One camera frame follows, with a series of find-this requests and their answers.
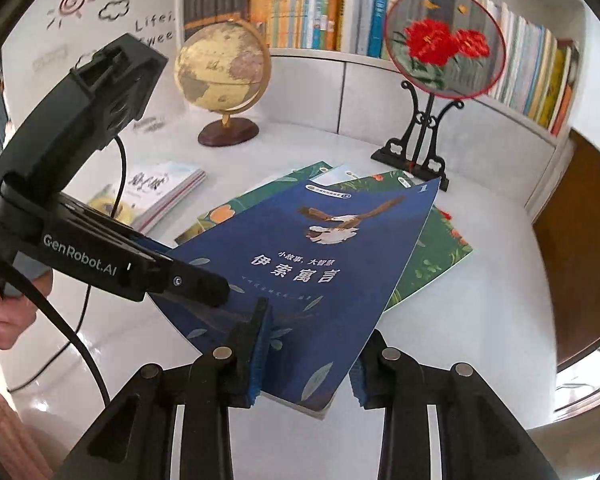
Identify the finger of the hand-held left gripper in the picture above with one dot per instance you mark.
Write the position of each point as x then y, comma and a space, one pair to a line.
190, 282

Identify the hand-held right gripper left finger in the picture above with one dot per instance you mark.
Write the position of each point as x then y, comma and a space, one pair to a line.
259, 355

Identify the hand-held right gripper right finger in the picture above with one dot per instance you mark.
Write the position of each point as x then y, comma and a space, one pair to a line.
361, 385

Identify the blue cover book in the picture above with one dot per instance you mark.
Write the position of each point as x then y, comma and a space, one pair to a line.
305, 270

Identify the stack of thin paperback books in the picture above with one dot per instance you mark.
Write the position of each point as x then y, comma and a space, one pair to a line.
165, 185

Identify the pile of green picture books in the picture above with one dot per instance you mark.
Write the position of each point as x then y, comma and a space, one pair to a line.
430, 260

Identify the person's left forearm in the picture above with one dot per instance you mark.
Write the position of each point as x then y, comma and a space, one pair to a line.
5, 435

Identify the row of black spine books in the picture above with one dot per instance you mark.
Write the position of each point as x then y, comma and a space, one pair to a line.
215, 5

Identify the row of orange spine books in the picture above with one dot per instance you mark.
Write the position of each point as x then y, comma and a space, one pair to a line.
300, 5

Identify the row of pale assorted books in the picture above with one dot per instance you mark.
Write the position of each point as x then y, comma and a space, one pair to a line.
535, 70

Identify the person's left hand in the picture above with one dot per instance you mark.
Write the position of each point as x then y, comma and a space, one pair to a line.
10, 320

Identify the black outline cloud sticker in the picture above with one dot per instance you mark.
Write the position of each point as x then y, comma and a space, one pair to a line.
114, 10

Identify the antique yellow globe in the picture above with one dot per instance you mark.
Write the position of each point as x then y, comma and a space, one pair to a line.
215, 65

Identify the white bookshelf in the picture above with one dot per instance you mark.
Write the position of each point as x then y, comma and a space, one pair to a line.
330, 90

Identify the brown wooden cabinet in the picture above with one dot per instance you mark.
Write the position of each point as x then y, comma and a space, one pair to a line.
580, 240

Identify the embroidered round fan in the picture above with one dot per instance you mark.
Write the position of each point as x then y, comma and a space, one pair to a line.
445, 40

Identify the sun wall sticker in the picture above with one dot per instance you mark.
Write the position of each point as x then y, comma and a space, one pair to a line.
72, 3

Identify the black wall lettering sticker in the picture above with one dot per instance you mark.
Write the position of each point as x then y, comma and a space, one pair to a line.
152, 30

